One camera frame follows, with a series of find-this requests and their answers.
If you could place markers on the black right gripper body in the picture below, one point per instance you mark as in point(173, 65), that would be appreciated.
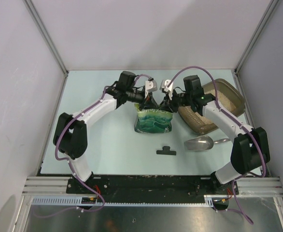
point(180, 99)

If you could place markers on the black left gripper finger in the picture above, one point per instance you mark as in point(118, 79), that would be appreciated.
point(146, 103)
point(152, 103)

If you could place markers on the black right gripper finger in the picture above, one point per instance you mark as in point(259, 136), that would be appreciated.
point(167, 101)
point(165, 106)

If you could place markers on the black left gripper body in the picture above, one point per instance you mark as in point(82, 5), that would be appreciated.
point(135, 95)

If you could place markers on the green litter bag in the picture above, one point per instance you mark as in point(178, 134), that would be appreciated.
point(152, 121)

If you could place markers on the black bag clip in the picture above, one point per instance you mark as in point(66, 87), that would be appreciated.
point(165, 150)

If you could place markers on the metal scoop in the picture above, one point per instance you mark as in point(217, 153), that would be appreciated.
point(202, 143)

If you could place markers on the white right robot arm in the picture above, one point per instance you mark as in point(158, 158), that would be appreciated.
point(250, 145)

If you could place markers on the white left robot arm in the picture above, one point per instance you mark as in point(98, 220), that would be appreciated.
point(71, 135)

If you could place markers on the beige cat litter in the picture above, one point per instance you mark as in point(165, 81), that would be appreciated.
point(225, 101)

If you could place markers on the brown plastic litter box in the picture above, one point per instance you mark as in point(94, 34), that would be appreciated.
point(228, 96)

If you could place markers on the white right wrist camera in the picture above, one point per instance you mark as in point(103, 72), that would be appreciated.
point(167, 88)

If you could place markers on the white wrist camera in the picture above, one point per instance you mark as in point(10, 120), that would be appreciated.
point(167, 88)
point(149, 87)

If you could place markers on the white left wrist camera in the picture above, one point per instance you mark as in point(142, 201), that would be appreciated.
point(149, 87)

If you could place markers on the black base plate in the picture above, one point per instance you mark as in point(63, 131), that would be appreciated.
point(108, 184)

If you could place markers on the aluminium frame rail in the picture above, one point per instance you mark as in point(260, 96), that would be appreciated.
point(45, 185)

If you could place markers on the white slotted cable duct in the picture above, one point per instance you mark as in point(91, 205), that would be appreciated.
point(87, 201)

